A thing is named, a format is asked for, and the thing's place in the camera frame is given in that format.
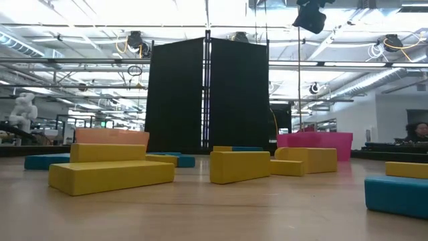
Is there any thin grey hanging pole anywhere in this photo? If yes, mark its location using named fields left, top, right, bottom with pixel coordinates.
left=297, top=26, right=302, bottom=133

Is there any person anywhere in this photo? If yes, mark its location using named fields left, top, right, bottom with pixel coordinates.
left=404, top=122, right=428, bottom=143

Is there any black desk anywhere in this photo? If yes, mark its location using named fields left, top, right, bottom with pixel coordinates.
left=364, top=142, right=428, bottom=151

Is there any dark monitor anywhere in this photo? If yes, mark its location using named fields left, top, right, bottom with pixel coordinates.
left=406, top=108, right=428, bottom=125

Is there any red plastic bin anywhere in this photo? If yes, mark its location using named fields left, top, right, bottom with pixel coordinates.
left=276, top=131, right=354, bottom=162

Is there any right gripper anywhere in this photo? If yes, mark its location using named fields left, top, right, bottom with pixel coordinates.
left=292, top=5, right=327, bottom=35

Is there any orange translucent bin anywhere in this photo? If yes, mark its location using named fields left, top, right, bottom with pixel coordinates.
left=75, top=128, right=150, bottom=148

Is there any black room divider panel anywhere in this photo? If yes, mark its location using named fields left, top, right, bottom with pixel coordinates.
left=144, top=36, right=205, bottom=155
left=209, top=37, right=270, bottom=154

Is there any yellow hanging cable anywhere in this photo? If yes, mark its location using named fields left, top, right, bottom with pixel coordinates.
left=270, top=107, right=279, bottom=135

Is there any yellow wooden block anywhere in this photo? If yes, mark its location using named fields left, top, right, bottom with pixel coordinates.
left=385, top=161, right=428, bottom=180
left=270, top=159, right=305, bottom=177
left=48, top=159, right=176, bottom=197
left=146, top=153, right=179, bottom=167
left=209, top=151, right=272, bottom=185
left=274, top=147, right=338, bottom=174
left=69, top=143, right=147, bottom=163

